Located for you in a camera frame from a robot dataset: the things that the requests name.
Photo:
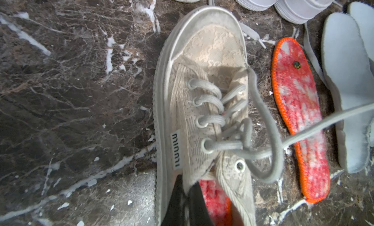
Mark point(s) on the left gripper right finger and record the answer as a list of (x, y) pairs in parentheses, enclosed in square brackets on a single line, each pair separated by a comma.
[(198, 214)]

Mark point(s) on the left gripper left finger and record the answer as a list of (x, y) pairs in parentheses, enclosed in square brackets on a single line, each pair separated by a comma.
[(175, 214)]

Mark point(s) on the red fuzzy insole orange trim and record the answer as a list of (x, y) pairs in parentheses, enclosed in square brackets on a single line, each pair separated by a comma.
[(297, 99)]

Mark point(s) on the white shoe insole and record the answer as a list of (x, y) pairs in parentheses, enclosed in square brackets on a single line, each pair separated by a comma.
[(363, 14), (346, 67)]

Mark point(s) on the white sneaker one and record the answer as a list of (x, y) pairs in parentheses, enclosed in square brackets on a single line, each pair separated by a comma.
[(300, 12), (257, 6)]

